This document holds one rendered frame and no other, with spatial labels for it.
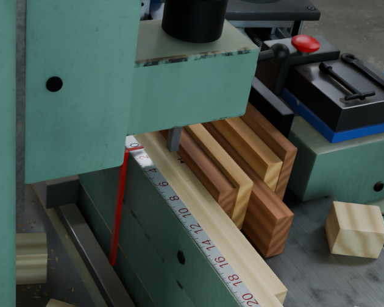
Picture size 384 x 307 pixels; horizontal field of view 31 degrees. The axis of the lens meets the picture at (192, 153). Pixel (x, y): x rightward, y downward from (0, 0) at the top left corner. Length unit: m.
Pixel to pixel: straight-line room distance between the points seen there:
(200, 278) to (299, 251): 0.13
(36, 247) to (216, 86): 0.24
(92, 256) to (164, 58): 0.26
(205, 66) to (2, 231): 0.21
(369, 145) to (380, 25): 2.92
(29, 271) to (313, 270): 0.27
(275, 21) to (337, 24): 2.15
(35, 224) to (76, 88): 0.33
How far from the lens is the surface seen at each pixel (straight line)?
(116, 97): 0.49
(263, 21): 1.34
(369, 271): 0.65
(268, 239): 0.61
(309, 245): 0.65
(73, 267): 0.73
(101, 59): 0.47
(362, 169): 0.73
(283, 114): 0.64
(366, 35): 3.46
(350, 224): 0.64
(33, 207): 0.79
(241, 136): 0.65
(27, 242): 0.69
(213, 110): 0.59
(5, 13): 0.38
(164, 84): 0.55
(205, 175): 0.62
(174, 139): 0.63
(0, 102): 0.41
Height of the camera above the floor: 1.32
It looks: 35 degrees down
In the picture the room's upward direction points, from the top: 11 degrees clockwise
